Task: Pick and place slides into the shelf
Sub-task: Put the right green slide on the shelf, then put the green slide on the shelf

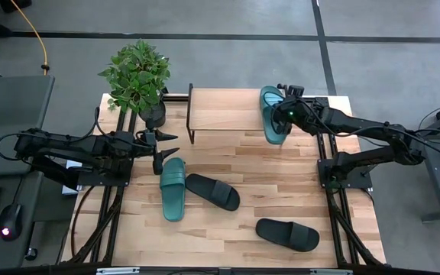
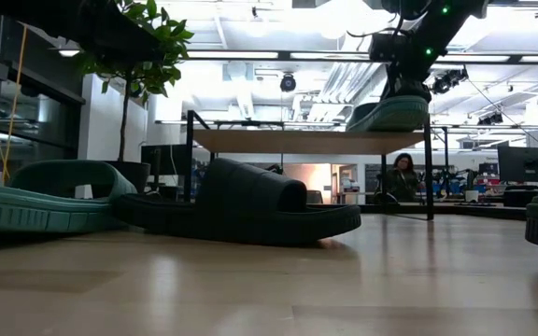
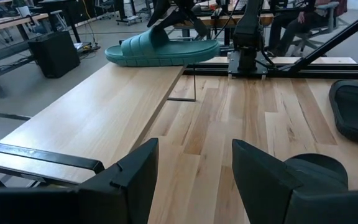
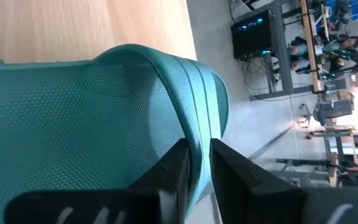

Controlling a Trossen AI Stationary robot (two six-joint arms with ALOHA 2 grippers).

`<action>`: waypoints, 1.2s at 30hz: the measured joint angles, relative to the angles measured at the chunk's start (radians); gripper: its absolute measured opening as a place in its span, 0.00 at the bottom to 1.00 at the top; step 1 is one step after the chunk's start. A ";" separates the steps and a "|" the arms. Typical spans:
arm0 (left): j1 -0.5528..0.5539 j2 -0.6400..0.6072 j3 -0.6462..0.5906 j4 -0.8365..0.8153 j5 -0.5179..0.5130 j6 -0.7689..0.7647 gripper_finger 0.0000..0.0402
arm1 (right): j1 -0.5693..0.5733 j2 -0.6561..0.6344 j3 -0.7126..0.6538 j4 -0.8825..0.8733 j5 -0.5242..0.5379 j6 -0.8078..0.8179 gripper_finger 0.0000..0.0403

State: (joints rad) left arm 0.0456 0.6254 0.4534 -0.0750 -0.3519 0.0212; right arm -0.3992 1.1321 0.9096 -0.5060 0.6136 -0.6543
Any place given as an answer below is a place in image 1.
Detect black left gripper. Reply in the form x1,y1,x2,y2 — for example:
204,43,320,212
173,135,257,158
139,128,181,160

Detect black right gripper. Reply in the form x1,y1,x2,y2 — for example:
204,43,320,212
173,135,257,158
271,94,315,135

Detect teal rubber slide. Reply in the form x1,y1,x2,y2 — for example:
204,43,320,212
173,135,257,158
259,85,294,146
159,157,187,223

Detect black rubber slide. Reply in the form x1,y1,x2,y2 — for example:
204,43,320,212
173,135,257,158
254,217,321,254
185,173,241,212

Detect green potted plant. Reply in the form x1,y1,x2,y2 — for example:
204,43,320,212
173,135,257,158
97,38,173,130

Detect white power box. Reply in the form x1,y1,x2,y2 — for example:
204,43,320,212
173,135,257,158
60,159,84,196

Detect grey metal stand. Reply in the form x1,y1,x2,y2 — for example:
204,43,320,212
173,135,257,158
397,95,440,223

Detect black computer mouse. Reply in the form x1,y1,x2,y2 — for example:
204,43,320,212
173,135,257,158
0,202,24,242

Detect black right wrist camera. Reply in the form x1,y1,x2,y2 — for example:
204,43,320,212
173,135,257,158
277,83,306,97

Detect black aluminium table frame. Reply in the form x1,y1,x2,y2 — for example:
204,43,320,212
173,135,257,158
57,93,388,275

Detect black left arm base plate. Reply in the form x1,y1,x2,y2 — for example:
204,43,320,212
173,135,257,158
76,156,134,188

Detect wooden shelf with black frame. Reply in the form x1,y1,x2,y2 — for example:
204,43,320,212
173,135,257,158
186,82,296,145

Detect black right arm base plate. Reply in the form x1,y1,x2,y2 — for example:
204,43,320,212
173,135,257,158
317,158,374,190

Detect silver metal bracket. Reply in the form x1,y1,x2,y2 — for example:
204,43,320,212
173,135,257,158
95,267,141,275
309,268,354,275

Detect yellow cable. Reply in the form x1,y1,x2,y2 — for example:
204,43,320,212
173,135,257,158
9,0,50,76

